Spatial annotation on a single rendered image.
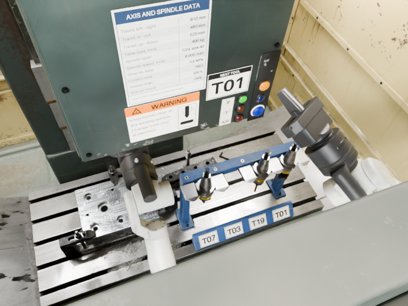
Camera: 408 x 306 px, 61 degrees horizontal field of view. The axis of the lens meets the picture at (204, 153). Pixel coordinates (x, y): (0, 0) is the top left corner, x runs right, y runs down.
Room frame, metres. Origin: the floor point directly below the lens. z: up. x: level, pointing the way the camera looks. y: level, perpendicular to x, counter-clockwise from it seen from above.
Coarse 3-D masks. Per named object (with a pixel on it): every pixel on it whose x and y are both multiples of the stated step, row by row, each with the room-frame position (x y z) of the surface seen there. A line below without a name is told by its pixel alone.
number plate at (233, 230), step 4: (236, 224) 0.62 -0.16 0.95; (240, 224) 0.62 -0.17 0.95; (224, 228) 0.60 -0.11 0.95; (228, 228) 0.60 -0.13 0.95; (232, 228) 0.60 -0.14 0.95; (236, 228) 0.61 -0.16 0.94; (240, 228) 0.61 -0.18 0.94; (228, 232) 0.59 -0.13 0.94; (232, 232) 0.59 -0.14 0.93; (236, 232) 0.60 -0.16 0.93; (240, 232) 0.60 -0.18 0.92; (228, 236) 0.58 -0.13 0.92; (232, 236) 0.58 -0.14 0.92
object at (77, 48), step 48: (48, 0) 0.43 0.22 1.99; (96, 0) 0.45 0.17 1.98; (144, 0) 0.48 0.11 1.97; (240, 0) 0.55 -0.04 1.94; (288, 0) 0.59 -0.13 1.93; (48, 48) 0.42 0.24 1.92; (96, 48) 0.45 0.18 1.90; (240, 48) 0.56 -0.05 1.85; (96, 96) 0.44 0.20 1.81; (96, 144) 0.43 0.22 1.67; (144, 144) 0.47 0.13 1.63
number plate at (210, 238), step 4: (212, 232) 0.57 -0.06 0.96; (216, 232) 0.58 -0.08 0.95; (200, 236) 0.55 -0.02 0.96; (204, 236) 0.56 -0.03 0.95; (208, 236) 0.56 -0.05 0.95; (212, 236) 0.56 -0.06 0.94; (216, 236) 0.57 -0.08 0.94; (200, 240) 0.54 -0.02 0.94; (204, 240) 0.54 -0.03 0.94; (208, 240) 0.55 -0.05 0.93; (212, 240) 0.55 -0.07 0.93; (216, 240) 0.55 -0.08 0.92; (200, 244) 0.53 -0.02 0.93; (204, 244) 0.53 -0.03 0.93; (208, 244) 0.54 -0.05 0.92
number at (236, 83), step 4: (236, 76) 0.56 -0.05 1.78; (240, 76) 0.56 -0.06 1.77; (244, 76) 0.56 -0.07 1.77; (224, 80) 0.54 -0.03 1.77; (228, 80) 0.55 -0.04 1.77; (232, 80) 0.55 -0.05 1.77; (236, 80) 0.56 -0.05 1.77; (240, 80) 0.56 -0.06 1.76; (244, 80) 0.56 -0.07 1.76; (224, 84) 0.54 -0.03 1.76; (228, 84) 0.55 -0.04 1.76; (232, 84) 0.55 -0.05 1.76; (236, 84) 0.56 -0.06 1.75; (240, 84) 0.56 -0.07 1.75; (244, 84) 0.56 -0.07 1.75; (224, 88) 0.54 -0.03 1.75; (228, 88) 0.55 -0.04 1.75; (232, 88) 0.55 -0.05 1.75; (236, 88) 0.56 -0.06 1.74; (240, 88) 0.56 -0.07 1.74; (244, 88) 0.57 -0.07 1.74; (224, 92) 0.55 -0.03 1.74; (228, 92) 0.55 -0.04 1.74
